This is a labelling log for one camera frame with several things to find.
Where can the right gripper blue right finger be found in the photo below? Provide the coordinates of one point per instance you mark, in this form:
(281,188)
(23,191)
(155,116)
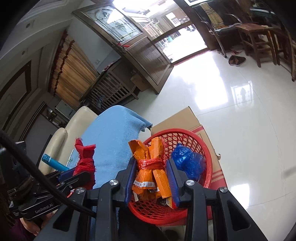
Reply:
(176,180)

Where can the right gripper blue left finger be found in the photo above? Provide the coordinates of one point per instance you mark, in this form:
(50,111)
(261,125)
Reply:
(130,174)

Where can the orange foil wrapper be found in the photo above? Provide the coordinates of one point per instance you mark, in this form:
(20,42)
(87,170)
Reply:
(151,181)

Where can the blue plastic bag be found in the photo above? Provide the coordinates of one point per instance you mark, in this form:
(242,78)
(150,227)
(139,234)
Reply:
(193,164)

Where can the red plastic trash basket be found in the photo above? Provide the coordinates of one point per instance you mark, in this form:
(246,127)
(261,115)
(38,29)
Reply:
(147,210)

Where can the person's left hand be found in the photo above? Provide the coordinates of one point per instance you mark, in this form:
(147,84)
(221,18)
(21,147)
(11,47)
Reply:
(32,227)

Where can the teal thermos bottle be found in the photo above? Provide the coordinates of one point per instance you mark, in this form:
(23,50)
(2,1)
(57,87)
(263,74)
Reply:
(53,163)

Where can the cream leather sofa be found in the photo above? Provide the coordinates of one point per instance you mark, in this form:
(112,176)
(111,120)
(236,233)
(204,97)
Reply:
(62,142)

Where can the blue tablecloth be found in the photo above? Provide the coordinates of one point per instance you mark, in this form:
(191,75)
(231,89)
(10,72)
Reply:
(111,132)

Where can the cardboard box on floor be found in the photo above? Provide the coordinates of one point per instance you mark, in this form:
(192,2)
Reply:
(195,138)

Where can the white refrigerator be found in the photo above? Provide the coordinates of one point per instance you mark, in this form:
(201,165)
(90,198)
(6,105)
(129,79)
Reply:
(64,109)

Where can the wooden baby crib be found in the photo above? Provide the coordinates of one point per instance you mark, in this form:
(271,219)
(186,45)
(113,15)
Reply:
(112,87)

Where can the small cardboard box by door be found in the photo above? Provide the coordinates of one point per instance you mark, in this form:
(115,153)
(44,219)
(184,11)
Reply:
(140,83)

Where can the beige red curtain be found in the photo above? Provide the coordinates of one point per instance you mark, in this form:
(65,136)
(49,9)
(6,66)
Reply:
(72,73)

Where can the brown glass door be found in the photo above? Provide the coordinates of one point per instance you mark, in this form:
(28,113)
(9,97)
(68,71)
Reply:
(129,40)

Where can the brown slippers pair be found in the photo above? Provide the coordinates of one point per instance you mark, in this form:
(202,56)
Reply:
(236,60)

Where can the dark wooden stool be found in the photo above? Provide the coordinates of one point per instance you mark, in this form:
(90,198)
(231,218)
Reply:
(257,42)

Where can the rattan chair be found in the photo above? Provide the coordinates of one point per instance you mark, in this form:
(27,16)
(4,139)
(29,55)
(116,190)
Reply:
(289,50)

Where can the metal frame armchair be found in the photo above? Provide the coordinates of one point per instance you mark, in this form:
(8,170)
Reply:
(218,20)

